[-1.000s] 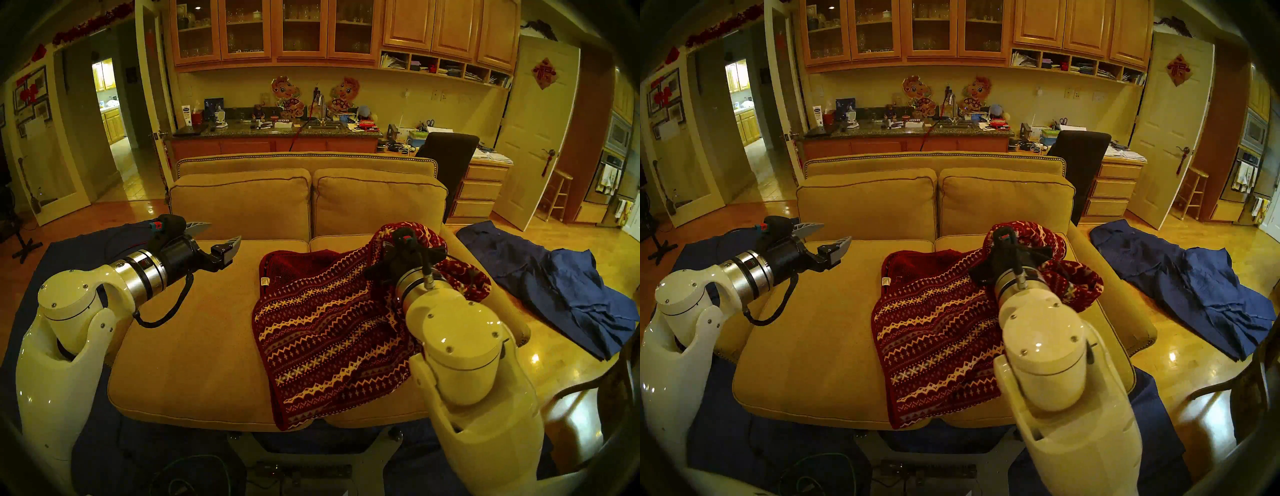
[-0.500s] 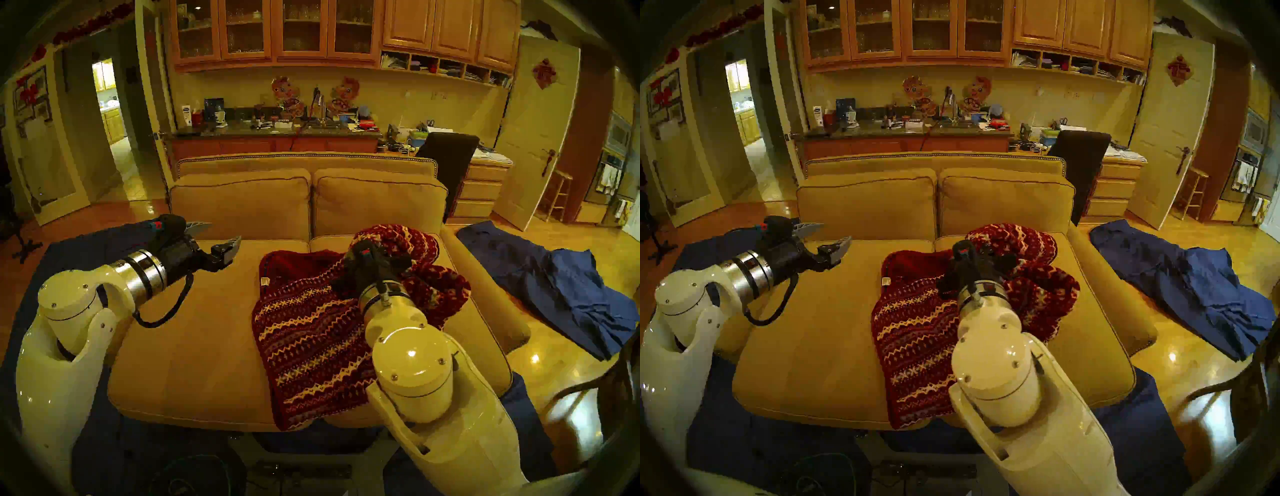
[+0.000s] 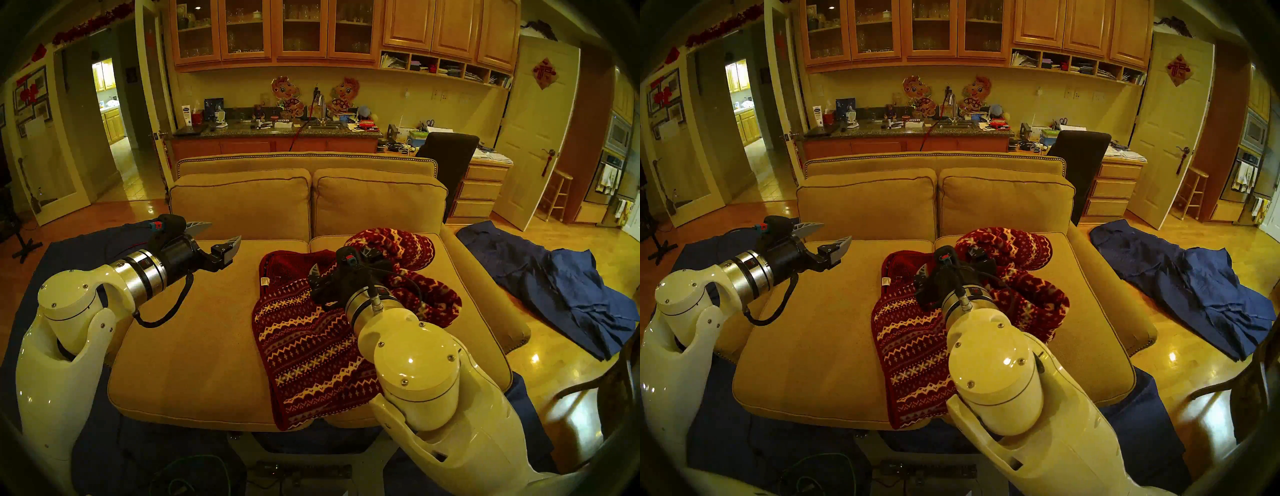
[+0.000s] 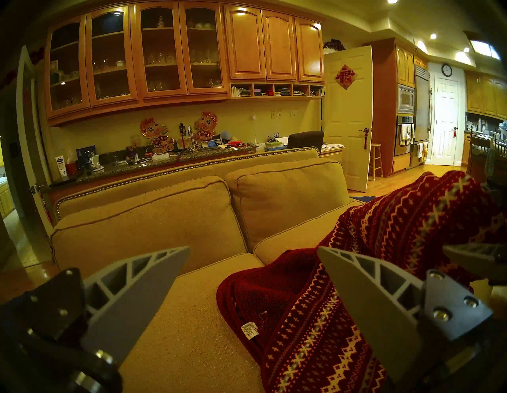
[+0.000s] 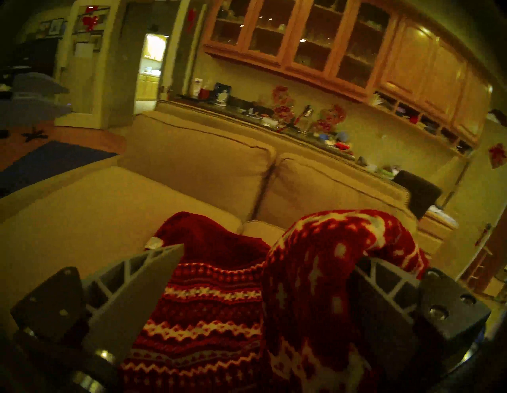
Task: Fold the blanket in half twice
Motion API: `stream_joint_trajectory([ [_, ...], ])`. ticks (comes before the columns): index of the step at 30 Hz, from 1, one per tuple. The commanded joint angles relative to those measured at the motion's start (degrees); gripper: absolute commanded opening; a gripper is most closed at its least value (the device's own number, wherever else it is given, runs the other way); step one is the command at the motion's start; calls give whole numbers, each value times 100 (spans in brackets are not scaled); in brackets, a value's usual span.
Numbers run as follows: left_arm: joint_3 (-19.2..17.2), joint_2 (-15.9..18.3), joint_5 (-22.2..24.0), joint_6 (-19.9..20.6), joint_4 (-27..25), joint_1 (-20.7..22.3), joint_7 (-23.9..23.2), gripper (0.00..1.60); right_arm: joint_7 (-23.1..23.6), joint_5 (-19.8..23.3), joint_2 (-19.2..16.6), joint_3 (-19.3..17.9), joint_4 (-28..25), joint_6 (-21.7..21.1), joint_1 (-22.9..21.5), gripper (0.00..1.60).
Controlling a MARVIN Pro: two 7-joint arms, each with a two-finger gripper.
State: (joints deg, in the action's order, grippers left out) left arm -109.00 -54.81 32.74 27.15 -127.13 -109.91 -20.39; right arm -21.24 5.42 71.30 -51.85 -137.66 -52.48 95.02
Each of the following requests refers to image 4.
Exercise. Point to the wooden cubby shelf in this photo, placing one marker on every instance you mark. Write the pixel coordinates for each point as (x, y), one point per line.
(273, 96)

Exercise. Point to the black office chair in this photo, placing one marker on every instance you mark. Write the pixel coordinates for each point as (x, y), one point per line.
(307, 139)

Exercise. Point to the solid wooden wall cabinet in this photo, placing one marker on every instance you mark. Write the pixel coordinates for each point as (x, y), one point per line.
(277, 43)

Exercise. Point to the stainless steel refrigerator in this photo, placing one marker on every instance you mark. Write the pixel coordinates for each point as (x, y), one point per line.
(422, 107)

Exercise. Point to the stack of papers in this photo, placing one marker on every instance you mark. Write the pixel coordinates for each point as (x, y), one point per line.
(332, 146)

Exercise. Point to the white hanging towel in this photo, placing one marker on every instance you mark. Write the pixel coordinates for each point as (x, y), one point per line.
(405, 134)

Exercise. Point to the metal sink faucet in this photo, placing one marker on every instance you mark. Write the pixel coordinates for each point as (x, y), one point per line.
(191, 138)

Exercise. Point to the wooden kitchen wall cabinet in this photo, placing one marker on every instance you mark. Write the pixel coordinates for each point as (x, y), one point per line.
(485, 95)

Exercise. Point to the red diamond door ornament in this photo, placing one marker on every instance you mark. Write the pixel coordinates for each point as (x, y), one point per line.
(345, 77)

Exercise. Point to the yellow hanging towel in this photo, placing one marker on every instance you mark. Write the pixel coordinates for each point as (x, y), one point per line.
(424, 150)

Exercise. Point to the cartoon animal wall decoration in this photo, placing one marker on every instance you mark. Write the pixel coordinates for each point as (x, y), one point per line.
(156, 132)
(205, 126)

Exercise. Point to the small wooden stool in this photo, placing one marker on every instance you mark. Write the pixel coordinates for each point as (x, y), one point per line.
(375, 158)

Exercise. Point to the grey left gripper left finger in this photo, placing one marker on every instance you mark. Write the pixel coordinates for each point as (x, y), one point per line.
(130, 293)

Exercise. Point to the dark-topped wooden counter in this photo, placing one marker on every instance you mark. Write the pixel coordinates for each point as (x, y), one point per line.
(158, 164)

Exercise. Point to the yellow sofa seat cushion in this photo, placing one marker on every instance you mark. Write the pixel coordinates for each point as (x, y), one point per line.
(186, 336)
(293, 237)

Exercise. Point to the round wall clock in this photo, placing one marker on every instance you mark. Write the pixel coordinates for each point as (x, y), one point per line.
(446, 70)

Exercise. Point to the white lotion bottle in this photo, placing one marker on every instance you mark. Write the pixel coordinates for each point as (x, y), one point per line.
(61, 166)

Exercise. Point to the white door with ornament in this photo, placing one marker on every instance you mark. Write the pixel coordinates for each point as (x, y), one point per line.
(348, 138)

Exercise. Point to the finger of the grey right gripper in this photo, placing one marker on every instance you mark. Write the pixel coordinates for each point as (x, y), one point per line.
(481, 259)

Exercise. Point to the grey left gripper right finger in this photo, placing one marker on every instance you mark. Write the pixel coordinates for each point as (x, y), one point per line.
(376, 317)

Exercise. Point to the red cup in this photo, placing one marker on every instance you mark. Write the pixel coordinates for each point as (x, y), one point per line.
(72, 168)

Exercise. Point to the plain white open door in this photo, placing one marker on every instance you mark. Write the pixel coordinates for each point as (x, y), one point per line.
(27, 119)

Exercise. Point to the dark blue box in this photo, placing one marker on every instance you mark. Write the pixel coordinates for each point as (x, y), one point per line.
(85, 156)

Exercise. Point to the red patterned knit blanket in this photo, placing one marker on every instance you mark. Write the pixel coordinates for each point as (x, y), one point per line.
(396, 229)

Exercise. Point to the wooden desk with drawers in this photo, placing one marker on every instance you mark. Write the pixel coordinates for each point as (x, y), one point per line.
(332, 154)

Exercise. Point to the yellow-lit kitchen base cabinet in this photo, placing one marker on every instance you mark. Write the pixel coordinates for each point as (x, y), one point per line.
(6, 200)

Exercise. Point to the yellow sofa back cushion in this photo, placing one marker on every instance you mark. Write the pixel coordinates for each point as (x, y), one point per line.
(289, 198)
(158, 222)

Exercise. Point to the stainless wall oven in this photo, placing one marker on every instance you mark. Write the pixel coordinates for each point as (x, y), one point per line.
(406, 101)

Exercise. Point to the glass-door wooden wall cabinet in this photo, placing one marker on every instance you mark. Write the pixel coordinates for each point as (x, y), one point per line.
(134, 99)

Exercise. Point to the yellow fabric sofa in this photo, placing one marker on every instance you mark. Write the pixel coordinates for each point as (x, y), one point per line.
(178, 174)

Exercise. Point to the bright ceiling skylight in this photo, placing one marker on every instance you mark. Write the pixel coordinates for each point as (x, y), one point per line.
(483, 48)

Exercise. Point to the tall wooden oven cabinet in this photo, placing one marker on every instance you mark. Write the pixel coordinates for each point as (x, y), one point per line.
(384, 99)

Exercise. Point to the white panelled door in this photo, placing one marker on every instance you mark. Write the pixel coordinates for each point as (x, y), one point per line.
(445, 119)

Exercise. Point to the dark plant decoration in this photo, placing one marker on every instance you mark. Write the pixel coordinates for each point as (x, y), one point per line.
(334, 44)

